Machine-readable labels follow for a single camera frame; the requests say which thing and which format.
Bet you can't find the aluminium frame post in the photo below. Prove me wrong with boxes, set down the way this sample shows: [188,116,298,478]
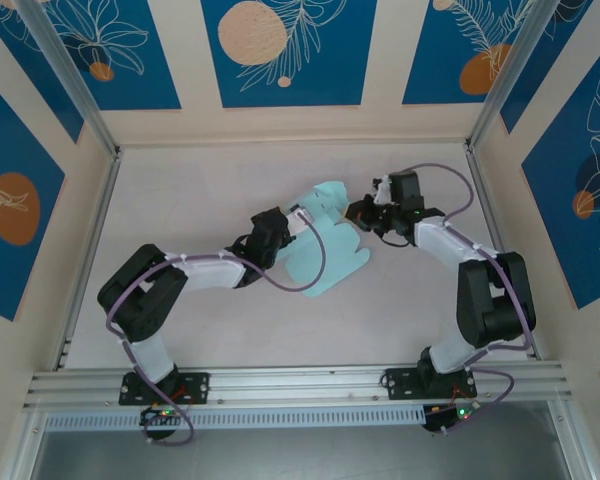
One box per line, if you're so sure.
[17,0,122,156]
[467,0,554,151]

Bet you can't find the grey slotted cable duct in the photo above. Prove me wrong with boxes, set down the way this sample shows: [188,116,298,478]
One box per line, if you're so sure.
[43,405,429,432]

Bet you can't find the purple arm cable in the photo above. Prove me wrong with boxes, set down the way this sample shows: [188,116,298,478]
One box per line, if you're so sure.
[392,163,536,436]
[105,212,326,447]

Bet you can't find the blue floral wall panel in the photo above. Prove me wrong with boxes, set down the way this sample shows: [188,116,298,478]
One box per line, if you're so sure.
[42,0,183,112]
[201,0,379,109]
[0,7,85,145]
[499,0,600,135]
[0,69,67,322]
[402,0,536,106]
[521,47,600,310]

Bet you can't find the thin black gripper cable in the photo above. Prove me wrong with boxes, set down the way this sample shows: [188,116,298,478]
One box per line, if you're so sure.
[379,232,414,249]

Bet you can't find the small controller circuit board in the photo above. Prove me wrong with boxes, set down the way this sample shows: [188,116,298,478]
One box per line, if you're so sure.
[139,405,189,426]
[424,403,481,426]

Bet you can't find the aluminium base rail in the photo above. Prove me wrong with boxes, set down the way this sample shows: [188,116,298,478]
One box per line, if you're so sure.
[22,363,574,412]

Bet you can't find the light blue cloth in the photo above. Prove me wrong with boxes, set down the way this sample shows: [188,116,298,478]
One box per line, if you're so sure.
[277,180,372,300]

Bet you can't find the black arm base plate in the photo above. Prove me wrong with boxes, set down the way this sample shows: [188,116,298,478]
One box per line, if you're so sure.
[118,370,211,405]
[383,367,479,401]

